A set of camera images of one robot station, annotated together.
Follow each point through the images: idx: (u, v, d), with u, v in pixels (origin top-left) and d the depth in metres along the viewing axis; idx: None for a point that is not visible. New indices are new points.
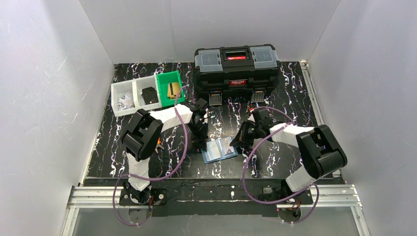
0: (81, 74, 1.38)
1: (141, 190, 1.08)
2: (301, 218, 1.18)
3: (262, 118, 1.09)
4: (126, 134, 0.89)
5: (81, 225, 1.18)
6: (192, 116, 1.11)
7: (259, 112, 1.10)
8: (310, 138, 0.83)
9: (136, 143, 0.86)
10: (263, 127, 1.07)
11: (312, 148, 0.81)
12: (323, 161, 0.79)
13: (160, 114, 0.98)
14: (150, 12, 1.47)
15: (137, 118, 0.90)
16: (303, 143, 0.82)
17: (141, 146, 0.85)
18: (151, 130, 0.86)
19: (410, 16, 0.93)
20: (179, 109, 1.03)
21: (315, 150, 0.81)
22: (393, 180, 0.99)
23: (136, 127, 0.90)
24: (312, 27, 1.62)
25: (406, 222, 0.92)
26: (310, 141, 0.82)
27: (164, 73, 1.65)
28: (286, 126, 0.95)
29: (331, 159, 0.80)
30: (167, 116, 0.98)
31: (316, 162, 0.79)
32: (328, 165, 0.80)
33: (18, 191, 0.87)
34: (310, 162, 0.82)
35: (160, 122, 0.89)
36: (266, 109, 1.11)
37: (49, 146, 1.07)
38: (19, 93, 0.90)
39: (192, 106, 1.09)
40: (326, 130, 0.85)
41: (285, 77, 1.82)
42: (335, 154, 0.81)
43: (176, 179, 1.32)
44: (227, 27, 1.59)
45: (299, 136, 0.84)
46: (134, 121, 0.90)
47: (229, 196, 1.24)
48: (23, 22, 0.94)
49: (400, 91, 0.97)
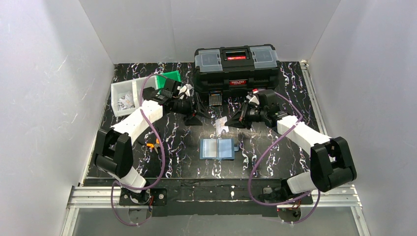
0: (81, 74, 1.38)
1: (139, 191, 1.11)
2: (301, 218, 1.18)
3: (269, 103, 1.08)
4: (98, 157, 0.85)
5: (81, 225, 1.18)
6: (164, 107, 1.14)
7: (266, 98, 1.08)
8: (326, 153, 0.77)
9: (110, 164, 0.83)
10: (269, 114, 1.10)
11: (325, 165, 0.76)
12: (334, 177, 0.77)
13: (126, 124, 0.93)
14: (150, 12, 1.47)
15: (101, 138, 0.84)
16: (317, 158, 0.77)
17: (116, 166, 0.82)
18: (119, 149, 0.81)
19: (410, 16, 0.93)
20: (144, 111, 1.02)
21: (328, 166, 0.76)
22: (394, 179, 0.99)
23: (104, 147, 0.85)
24: (312, 27, 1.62)
25: (406, 222, 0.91)
26: (325, 158, 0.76)
27: (165, 73, 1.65)
28: (297, 125, 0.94)
29: (340, 175, 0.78)
30: (134, 124, 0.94)
31: (327, 179, 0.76)
32: (337, 182, 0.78)
33: (17, 191, 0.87)
34: (318, 175, 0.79)
35: (126, 136, 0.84)
36: (274, 95, 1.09)
37: (50, 146, 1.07)
38: (19, 93, 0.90)
39: (162, 99, 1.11)
40: (343, 144, 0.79)
41: (285, 77, 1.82)
42: (345, 171, 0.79)
43: (176, 179, 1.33)
44: (227, 26, 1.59)
45: (314, 149, 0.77)
46: (100, 142, 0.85)
47: (229, 196, 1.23)
48: (23, 22, 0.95)
49: (400, 90, 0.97)
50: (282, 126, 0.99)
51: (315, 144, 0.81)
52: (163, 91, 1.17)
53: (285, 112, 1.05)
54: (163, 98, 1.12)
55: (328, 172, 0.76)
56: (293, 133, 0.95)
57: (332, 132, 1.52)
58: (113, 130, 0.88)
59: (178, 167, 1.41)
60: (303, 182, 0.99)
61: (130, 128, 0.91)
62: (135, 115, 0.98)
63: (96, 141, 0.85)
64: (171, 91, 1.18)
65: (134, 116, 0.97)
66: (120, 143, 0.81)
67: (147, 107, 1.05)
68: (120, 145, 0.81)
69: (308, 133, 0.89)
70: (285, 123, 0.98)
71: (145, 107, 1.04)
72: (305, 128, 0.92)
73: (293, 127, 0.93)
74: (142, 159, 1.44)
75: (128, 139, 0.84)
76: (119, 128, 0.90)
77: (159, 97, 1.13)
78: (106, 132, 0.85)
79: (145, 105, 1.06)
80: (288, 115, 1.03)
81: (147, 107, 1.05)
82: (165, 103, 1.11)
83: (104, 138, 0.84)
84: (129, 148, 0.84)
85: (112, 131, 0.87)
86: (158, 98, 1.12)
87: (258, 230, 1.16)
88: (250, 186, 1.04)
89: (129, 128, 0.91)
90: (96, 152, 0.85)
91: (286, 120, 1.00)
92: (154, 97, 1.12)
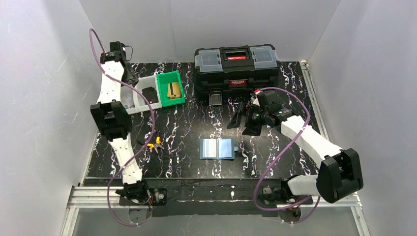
0: (81, 74, 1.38)
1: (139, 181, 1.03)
2: (301, 218, 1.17)
3: (269, 103, 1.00)
4: (104, 129, 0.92)
5: (81, 226, 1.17)
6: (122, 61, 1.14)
7: (266, 97, 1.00)
8: (337, 166, 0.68)
9: (119, 127, 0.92)
10: (271, 113, 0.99)
11: (336, 180, 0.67)
12: (341, 190, 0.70)
13: (106, 93, 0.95)
14: (150, 11, 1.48)
15: (97, 114, 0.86)
16: (328, 172, 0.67)
17: (125, 127, 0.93)
18: (119, 113, 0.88)
19: (410, 15, 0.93)
20: (111, 74, 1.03)
21: (339, 181, 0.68)
22: (393, 179, 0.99)
23: (104, 121, 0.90)
24: (312, 27, 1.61)
25: (406, 222, 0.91)
26: (335, 172, 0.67)
27: (164, 73, 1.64)
28: (305, 130, 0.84)
29: (347, 187, 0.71)
30: (111, 90, 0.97)
31: (336, 192, 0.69)
32: (344, 194, 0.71)
33: (17, 191, 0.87)
34: (325, 187, 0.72)
35: (117, 102, 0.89)
36: (273, 94, 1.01)
37: (49, 146, 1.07)
38: (19, 93, 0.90)
39: (113, 54, 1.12)
40: (354, 157, 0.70)
41: (285, 77, 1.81)
42: (353, 183, 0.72)
43: (176, 179, 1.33)
44: (227, 26, 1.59)
45: (324, 163, 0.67)
46: (97, 119, 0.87)
47: (229, 196, 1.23)
48: (23, 22, 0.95)
49: (400, 90, 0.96)
50: (289, 129, 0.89)
51: (326, 157, 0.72)
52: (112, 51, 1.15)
53: (291, 112, 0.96)
54: (114, 53, 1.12)
55: (337, 186, 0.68)
56: (301, 141, 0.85)
57: (332, 132, 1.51)
58: (101, 103, 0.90)
59: (178, 167, 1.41)
60: (303, 186, 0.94)
61: (112, 94, 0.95)
62: (106, 83, 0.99)
63: (94, 118, 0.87)
64: (120, 49, 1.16)
65: (106, 83, 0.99)
66: (117, 108, 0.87)
67: (109, 69, 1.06)
68: (118, 109, 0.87)
69: (317, 139, 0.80)
70: (292, 127, 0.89)
71: (107, 70, 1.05)
72: (313, 134, 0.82)
73: (301, 132, 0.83)
74: (142, 159, 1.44)
75: (120, 103, 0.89)
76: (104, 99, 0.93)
77: (111, 55, 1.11)
78: (98, 106, 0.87)
79: (106, 68, 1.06)
80: (293, 115, 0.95)
81: (109, 69, 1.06)
82: (119, 56, 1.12)
83: (100, 113, 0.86)
84: (124, 108, 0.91)
85: (101, 104, 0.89)
86: (109, 56, 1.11)
87: (258, 230, 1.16)
88: (256, 190, 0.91)
89: (110, 96, 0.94)
90: (100, 126, 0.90)
91: (292, 122, 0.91)
92: (105, 57, 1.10)
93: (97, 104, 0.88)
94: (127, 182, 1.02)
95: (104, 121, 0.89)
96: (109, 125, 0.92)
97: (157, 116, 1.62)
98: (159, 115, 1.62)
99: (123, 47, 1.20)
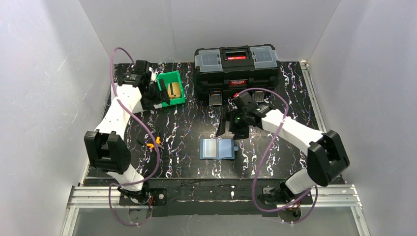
0: (81, 74, 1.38)
1: (139, 190, 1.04)
2: (301, 218, 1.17)
3: (245, 103, 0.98)
4: (95, 162, 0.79)
5: (81, 225, 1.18)
6: (140, 85, 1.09)
7: (241, 98, 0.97)
8: (323, 151, 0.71)
9: (112, 164, 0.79)
10: (249, 113, 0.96)
11: (324, 162, 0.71)
12: (332, 172, 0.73)
13: (108, 121, 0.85)
14: (150, 12, 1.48)
15: (90, 143, 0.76)
16: (316, 158, 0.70)
17: (118, 164, 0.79)
18: (112, 148, 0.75)
19: (410, 16, 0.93)
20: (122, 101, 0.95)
21: (327, 163, 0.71)
22: (393, 179, 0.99)
23: (98, 152, 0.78)
24: (312, 27, 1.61)
25: (406, 222, 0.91)
26: (323, 157, 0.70)
27: (164, 73, 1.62)
28: (285, 120, 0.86)
29: (337, 167, 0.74)
30: (117, 118, 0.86)
31: (326, 175, 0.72)
32: (335, 175, 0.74)
33: (18, 191, 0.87)
34: (316, 172, 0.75)
35: (116, 134, 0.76)
36: (248, 93, 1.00)
37: (49, 146, 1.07)
38: (19, 93, 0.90)
39: (134, 78, 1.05)
40: (336, 138, 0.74)
41: (285, 77, 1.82)
42: (342, 163, 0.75)
43: (175, 179, 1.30)
44: (227, 27, 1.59)
45: (311, 149, 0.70)
46: (90, 149, 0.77)
47: (229, 196, 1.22)
48: (23, 22, 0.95)
49: (401, 90, 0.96)
50: (270, 123, 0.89)
51: (311, 143, 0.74)
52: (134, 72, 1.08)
53: (268, 106, 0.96)
54: (135, 77, 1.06)
55: (327, 168, 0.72)
56: (284, 132, 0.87)
57: None
58: (100, 132, 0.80)
59: (178, 167, 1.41)
60: (301, 183, 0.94)
61: (115, 123, 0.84)
62: (115, 109, 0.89)
63: (87, 148, 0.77)
64: (143, 72, 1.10)
65: (113, 110, 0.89)
66: (112, 143, 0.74)
67: (123, 95, 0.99)
68: (113, 145, 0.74)
69: (298, 129, 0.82)
70: (272, 120, 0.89)
71: (121, 95, 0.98)
72: (294, 125, 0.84)
73: (282, 125, 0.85)
74: (142, 159, 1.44)
75: (119, 137, 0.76)
76: (104, 128, 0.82)
77: (131, 78, 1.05)
78: (95, 135, 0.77)
79: (120, 93, 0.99)
80: (271, 110, 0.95)
81: (124, 94, 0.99)
82: (139, 80, 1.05)
83: (94, 143, 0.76)
84: (121, 144, 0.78)
85: (99, 133, 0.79)
86: (130, 78, 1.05)
87: (258, 230, 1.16)
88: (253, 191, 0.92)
89: (112, 126, 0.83)
90: (91, 158, 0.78)
91: (273, 116, 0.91)
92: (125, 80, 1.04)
93: (95, 132, 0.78)
94: (126, 190, 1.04)
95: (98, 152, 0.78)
96: (103, 157, 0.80)
97: (157, 116, 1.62)
98: (159, 115, 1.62)
99: (149, 66, 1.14)
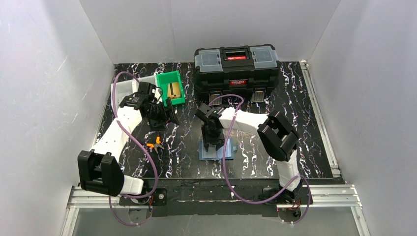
0: (81, 73, 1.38)
1: (139, 192, 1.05)
2: (301, 217, 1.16)
3: (204, 111, 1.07)
4: (86, 183, 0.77)
5: (81, 225, 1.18)
6: (143, 108, 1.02)
7: (199, 108, 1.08)
8: (270, 129, 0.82)
9: (103, 188, 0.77)
10: (209, 118, 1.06)
11: (274, 138, 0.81)
12: (285, 146, 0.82)
13: (105, 142, 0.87)
14: (150, 12, 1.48)
15: (83, 164, 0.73)
16: (266, 136, 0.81)
17: (109, 189, 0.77)
18: (106, 172, 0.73)
19: (410, 15, 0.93)
20: (121, 122, 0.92)
21: (276, 138, 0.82)
22: (393, 179, 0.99)
23: (90, 173, 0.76)
24: (312, 27, 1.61)
25: (406, 223, 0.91)
26: (270, 133, 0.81)
27: (164, 73, 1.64)
28: (238, 115, 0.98)
29: (289, 140, 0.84)
30: (114, 139, 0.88)
31: (281, 149, 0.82)
32: (289, 147, 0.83)
33: (18, 191, 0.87)
34: (273, 150, 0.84)
35: (111, 156, 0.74)
36: (205, 104, 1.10)
37: (50, 146, 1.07)
38: (19, 93, 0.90)
39: (135, 102, 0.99)
40: (280, 116, 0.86)
41: (285, 77, 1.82)
42: (291, 135, 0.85)
43: (176, 179, 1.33)
44: (227, 27, 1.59)
45: (260, 130, 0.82)
46: (82, 169, 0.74)
47: (229, 196, 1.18)
48: (22, 21, 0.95)
49: (400, 90, 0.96)
50: (225, 120, 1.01)
51: (259, 125, 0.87)
52: (137, 94, 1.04)
53: (222, 106, 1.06)
54: (137, 100, 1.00)
55: (279, 143, 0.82)
56: (237, 124, 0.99)
57: (332, 132, 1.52)
58: (94, 153, 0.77)
59: (178, 167, 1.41)
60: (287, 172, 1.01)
61: (112, 145, 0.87)
62: (113, 129, 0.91)
63: (79, 168, 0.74)
64: (146, 94, 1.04)
65: (112, 130, 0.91)
66: (106, 166, 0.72)
67: (123, 116, 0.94)
68: (106, 168, 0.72)
69: (249, 118, 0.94)
70: (226, 116, 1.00)
71: (121, 116, 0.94)
72: (245, 115, 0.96)
73: (234, 118, 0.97)
74: (142, 159, 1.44)
75: (113, 160, 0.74)
76: (100, 149, 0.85)
77: (133, 101, 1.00)
78: (89, 156, 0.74)
79: (121, 113, 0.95)
80: (226, 108, 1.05)
81: (124, 115, 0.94)
82: (140, 103, 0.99)
83: (87, 164, 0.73)
84: (115, 168, 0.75)
85: (93, 154, 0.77)
86: (132, 101, 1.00)
87: (257, 230, 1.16)
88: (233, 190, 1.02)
89: (108, 148, 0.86)
90: (83, 178, 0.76)
91: (227, 113, 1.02)
92: (127, 102, 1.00)
93: (89, 152, 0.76)
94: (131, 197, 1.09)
95: (90, 173, 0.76)
96: (95, 179, 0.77)
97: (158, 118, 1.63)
98: None
99: (152, 88, 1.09)
